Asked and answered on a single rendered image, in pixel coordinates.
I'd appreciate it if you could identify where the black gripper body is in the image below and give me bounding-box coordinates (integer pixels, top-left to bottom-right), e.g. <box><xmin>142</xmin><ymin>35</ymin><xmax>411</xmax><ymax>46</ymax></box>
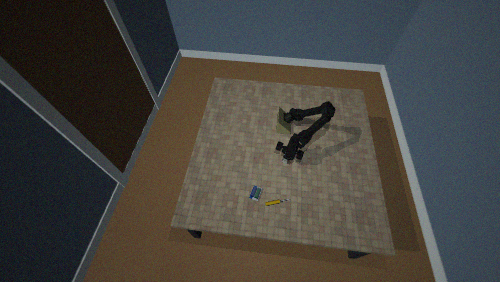
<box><xmin>275</xmin><ymin>141</ymin><xmax>304</xmax><ymax>160</ymax></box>

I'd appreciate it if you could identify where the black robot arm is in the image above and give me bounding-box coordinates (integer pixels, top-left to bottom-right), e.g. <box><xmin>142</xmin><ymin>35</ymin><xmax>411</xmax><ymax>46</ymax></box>
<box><xmin>283</xmin><ymin>101</ymin><xmax>335</xmax><ymax>160</ymax></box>

